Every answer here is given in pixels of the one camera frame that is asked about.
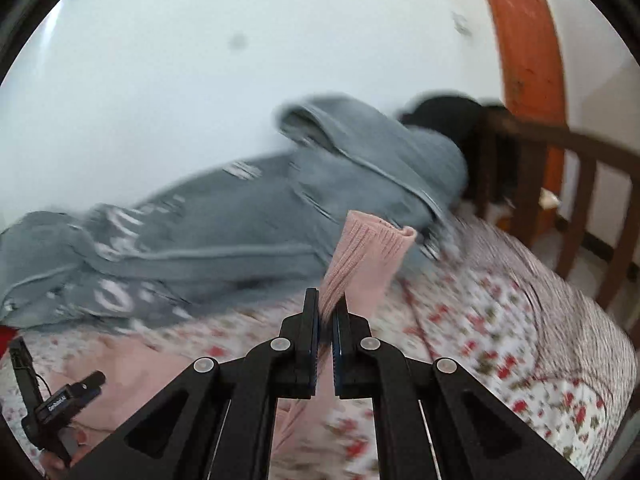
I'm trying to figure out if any pink knitted sweater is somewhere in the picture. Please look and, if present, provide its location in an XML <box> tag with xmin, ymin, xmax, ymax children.
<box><xmin>51</xmin><ymin>210</ymin><xmax>416</xmax><ymax>465</ymax></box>

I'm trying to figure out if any black clothing pile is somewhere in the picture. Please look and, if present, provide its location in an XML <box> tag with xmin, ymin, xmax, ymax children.
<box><xmin>399</xmin><ymin>96</ymin><xmax>520</xmax><ymax>204</ymax></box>

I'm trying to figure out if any person's left hand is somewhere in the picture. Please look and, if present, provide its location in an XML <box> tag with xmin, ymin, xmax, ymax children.
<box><xmin>39</xmin><ymin>427</ymin><xmax>91</xmax><ymax>479</ymax></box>

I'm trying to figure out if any red pillow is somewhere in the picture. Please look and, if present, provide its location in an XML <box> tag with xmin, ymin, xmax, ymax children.
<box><xmin>0</xmin><ymin>325</ymin><xmax>16</xmax><ymax>346</ymax></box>

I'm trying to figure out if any grey printed quilt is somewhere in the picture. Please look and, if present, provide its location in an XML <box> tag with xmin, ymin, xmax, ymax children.
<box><xmin>1</xmin><ymin>96</ymin><xmax>466</xmax><ymax>328</ymax></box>

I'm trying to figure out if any orange wooden door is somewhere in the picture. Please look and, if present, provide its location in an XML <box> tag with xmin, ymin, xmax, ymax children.
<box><xmin>473</xmin><ymin>0</ymin><xmax>569</xmax><ymax>233</ymax></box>

